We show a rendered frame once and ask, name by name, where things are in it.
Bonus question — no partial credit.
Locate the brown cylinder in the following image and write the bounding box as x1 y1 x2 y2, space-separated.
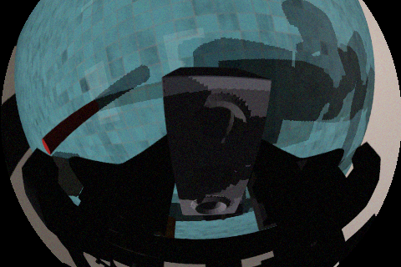
165 217 176 238

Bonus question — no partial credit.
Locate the dark red peg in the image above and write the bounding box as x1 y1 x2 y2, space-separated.
41 100 99 154

